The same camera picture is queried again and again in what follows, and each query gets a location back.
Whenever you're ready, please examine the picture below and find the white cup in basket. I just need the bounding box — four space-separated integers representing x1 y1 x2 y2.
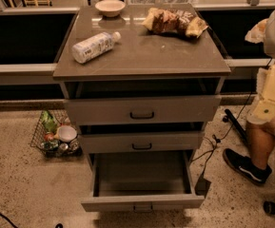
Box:
57 125 77 143

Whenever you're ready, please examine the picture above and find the wire basket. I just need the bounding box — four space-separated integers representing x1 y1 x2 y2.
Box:
30 110 82 158

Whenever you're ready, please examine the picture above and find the crumpled chip bag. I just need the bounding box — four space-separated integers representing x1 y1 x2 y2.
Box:
142 8 207 38

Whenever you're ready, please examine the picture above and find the grey drawer cabinet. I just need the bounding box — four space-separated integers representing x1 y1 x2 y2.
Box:
53 6 230 162

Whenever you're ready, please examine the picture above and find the black power cable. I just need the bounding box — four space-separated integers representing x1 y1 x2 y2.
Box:
190 59 274 188

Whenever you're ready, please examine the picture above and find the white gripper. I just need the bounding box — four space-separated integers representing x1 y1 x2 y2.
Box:
245 19 275 124

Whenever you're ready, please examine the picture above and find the black sneaker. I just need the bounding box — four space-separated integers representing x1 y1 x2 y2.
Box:
223 148 272 185

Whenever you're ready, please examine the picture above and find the beige ceramic bowl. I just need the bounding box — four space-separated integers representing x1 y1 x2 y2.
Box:
95 0 126 18

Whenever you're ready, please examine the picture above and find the grey bottom drawer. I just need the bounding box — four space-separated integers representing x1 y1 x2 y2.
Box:
82 151 205 213

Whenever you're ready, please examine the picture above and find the black stand leg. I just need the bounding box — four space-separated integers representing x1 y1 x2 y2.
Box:
223 109 247 143

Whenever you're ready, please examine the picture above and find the white plastic bottle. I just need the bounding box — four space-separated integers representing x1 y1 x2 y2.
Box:
71 31 121 64

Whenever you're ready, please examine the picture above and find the person's bare leg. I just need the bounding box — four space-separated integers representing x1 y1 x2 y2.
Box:
246 117 275 170

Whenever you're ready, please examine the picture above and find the grey drawer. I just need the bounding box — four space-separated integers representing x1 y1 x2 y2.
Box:
65 78 221 125
82 151 205 213
78 123 204 153

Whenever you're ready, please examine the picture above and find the green snack bag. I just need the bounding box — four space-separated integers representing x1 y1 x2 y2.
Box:
40 110 57 133

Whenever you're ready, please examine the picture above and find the grey middle drawer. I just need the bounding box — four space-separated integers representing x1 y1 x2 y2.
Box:
78 123 204 153

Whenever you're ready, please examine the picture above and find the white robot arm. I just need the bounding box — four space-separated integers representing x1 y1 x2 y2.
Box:
245 10 275 124

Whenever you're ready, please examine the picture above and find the grey top drawer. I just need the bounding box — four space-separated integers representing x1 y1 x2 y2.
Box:
65 78 221 125

